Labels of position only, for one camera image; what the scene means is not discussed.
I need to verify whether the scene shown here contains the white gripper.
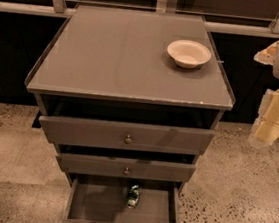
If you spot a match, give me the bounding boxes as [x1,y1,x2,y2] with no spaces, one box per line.
[248,42,279,149]

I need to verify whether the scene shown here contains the green can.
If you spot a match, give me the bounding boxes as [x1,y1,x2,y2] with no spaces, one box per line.
[126,185,142,209]

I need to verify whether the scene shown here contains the grey top drawer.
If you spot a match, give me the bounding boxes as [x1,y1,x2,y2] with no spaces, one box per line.
[39,116,215,155]

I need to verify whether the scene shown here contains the grey drawer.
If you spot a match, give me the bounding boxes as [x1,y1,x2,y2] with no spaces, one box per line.
[39,116,215,155]
[59,176,180,223]
[57,153,196,183]

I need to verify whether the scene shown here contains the grey drawer cabinet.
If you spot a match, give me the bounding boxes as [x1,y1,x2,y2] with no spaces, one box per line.
[8,0,245,223]

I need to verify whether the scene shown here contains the brass top drawer knob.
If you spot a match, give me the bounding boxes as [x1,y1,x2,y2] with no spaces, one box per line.
[124,134,133,144]

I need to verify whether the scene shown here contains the brass drawer knob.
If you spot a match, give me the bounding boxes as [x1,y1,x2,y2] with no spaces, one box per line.
[124,134,133,144]
[123,167,131,176]

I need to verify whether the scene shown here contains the grey middle drawer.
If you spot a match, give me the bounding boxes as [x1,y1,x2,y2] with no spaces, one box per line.
[57,153,196,183]

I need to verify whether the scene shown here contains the brass middle drawer knob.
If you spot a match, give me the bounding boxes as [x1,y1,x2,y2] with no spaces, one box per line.
[123,167,131,176]

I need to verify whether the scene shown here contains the grey bottom drawer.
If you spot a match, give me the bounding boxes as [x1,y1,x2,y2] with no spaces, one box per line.
[59,176,180,223]

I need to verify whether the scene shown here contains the white bowl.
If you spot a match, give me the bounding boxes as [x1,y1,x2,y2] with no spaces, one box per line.
[167,40,211,69]

